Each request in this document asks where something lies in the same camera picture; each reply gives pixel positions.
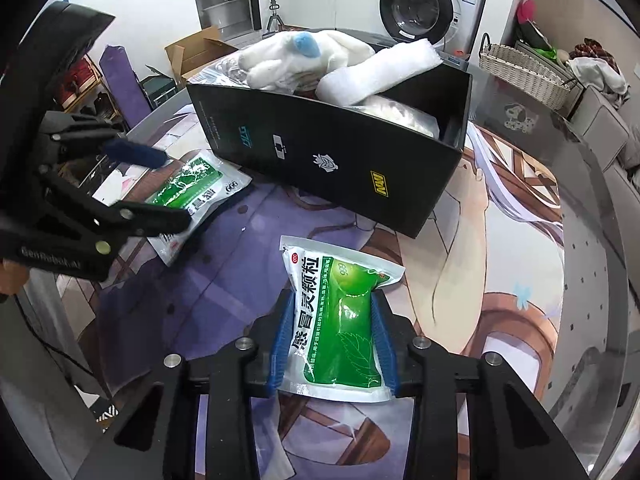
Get grey sofa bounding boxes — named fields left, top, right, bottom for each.
left=570, top=87, right=639, bottom=223

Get striped socks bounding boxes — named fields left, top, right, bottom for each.
left=188, top=41, right=302, bottom=92

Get white foam sheet roll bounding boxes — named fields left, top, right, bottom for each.
left=314, top=39, right=442, bottom=106

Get white wicker basket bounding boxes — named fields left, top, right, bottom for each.
left=478, top=32, right=576, bottom=110

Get green medicine packet small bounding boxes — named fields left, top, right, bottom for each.
left=145, top=150, right=252, bottom=266

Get brown cardboard box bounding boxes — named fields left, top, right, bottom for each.
left=165, top=26, right=236, bottom=87

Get green medicine packet large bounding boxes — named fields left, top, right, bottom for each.
left=279, top=235, right=405, bottom=403

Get black cardboard box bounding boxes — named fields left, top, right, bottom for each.
left=188, top=60, right=472, bottom=237

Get wooden shoe rack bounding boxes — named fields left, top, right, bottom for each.
left=54, top=55, right=124, bottom=122

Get white plush toy blue hat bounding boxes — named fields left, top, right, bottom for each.
left=238, top=29, right=374, bottom=91

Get anime print table mat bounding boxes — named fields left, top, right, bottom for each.
left=58, top=127, right=564, bottom=479

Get white washing machine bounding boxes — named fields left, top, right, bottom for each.
left=378, top=0, right=485, bottom=60

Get purple rolled mat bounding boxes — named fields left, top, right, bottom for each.
left=100, top=46, right=152, bottom=128

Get dark green box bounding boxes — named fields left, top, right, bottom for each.
left=140, top=75, right=177, bottom=110

